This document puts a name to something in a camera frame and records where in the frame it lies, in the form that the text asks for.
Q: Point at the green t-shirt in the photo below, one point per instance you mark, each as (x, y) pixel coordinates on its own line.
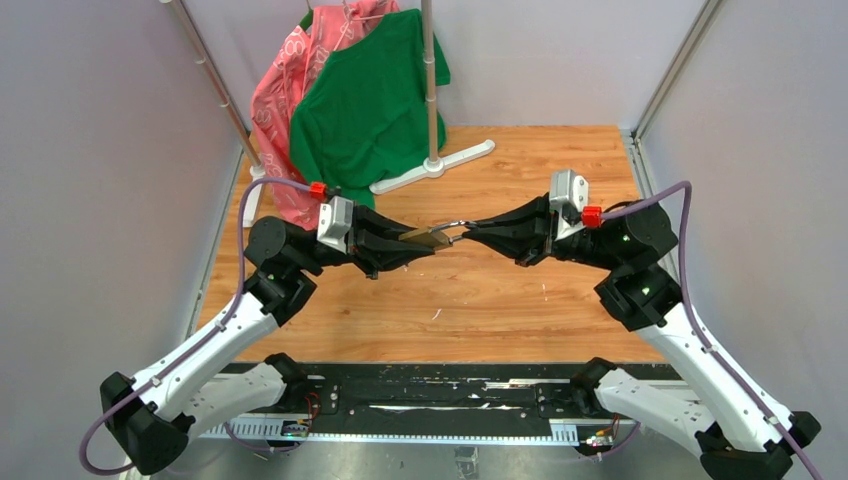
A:
(365, 117)

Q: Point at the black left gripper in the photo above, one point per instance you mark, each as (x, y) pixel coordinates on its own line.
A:
(372, 253)

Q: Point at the brass padlock with steel shackle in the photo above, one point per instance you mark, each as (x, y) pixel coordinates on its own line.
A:
(435, 237)

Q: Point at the white clothes rack stand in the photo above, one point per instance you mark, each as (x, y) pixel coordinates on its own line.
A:
(433, 166)

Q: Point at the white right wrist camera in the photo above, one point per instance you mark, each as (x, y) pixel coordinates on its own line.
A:
(568, 196)

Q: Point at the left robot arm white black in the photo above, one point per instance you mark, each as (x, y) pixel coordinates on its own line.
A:
(155, 413)

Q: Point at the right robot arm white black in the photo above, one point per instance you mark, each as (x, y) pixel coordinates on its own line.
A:
(733, 427)

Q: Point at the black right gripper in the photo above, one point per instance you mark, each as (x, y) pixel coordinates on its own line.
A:
(522, 234)

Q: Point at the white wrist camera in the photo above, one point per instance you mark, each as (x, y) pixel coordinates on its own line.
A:
(335, 222)
(568, 196)

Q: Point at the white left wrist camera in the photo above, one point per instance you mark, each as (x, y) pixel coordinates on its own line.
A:
(335, 222)

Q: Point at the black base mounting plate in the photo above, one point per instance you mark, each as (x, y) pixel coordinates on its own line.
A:
(464, 403)

